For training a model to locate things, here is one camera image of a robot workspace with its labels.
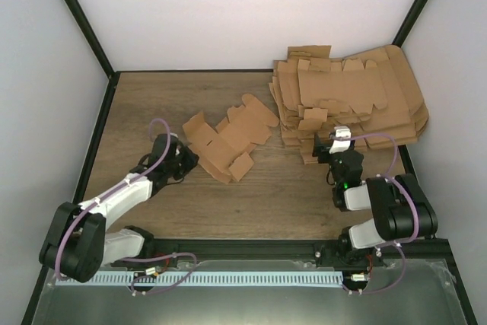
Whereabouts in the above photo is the light blue slotted cable duct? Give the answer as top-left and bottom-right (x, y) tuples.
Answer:
(56, 271), (343, 288)

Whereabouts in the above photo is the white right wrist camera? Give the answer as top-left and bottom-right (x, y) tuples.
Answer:
(329, 126), (352, 155)

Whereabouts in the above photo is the brown cardboard box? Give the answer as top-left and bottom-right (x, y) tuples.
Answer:
(183, 94), (279, 183)

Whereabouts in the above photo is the stack of flat cardboard blanks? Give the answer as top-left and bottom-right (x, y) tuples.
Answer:
(269, 45), (429, 164)

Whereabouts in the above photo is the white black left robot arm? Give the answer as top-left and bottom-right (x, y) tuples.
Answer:
(39, 134), (199, 282)

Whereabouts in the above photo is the black front mounting rail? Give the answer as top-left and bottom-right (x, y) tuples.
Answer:
(45, 237), (452, 267)

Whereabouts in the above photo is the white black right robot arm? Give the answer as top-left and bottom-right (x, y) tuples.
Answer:
(312, 127), (438, 266)

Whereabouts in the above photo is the clear acrylic front plate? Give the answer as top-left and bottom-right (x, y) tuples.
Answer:
(33, 260), (467, 324)

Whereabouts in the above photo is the black back left frame post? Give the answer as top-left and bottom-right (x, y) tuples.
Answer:
(64, 0), (115, 78)

